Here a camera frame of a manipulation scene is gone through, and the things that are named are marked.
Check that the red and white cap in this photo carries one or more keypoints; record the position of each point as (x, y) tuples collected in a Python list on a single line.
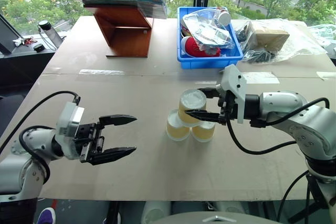
[(193, 47)]

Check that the white capped plastic bottle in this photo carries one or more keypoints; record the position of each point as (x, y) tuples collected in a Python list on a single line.
[(224, 16)]

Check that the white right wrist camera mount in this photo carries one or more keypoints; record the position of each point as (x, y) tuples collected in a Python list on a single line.
[(235, 82)]

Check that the brown wooden shelf stand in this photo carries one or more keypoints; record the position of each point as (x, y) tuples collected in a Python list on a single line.
[(128, 35)]

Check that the bundle of black parts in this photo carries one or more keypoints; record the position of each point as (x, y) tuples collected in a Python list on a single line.
[(258, 56)]

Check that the large clear plastic bag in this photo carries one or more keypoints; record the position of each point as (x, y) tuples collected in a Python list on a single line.
[(294, 45)]

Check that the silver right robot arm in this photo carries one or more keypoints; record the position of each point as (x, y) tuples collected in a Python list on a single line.
[(315, 125)]

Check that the blue plastic bin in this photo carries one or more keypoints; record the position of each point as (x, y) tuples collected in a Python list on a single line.
[(210, 61)]

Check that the yellow paper cup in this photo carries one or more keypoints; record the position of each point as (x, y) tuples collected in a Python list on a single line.
[(203, 130), (176, 128), (191, 100)]

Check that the white cylinder under table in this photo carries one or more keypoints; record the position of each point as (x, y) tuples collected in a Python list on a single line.
[(231, 207), (155, 212)]

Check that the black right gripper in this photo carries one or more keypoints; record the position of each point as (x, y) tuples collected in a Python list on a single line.
[(228, 106)]

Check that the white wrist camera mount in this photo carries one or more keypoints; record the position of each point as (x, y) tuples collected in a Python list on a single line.
[(68, 119), (235, 82)]

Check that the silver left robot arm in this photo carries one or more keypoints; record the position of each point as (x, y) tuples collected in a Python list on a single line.
[(15, 171)]

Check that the brown cardboard box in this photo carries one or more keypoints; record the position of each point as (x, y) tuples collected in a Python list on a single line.
[(270, 36)]

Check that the clear bottle with black cap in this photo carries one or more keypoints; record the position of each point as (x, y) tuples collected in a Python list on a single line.
[(51, 35)]

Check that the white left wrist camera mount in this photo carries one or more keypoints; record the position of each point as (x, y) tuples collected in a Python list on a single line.
[(68, 119)]

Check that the silver robot torso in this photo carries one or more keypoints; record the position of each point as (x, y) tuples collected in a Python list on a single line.
[(215, 219)]

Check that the dark side desk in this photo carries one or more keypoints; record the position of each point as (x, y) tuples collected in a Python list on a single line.
[(18, 69)]

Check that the white paper label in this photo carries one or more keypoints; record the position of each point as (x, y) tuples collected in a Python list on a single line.
[(262, 77)]

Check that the bunch of keys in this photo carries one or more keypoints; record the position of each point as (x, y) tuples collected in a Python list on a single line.
[(23, 41)]

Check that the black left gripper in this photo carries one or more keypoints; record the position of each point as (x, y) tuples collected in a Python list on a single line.
[(89, 140)]

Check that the purple shoe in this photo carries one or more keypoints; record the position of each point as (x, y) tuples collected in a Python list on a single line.
[(46, 216)]

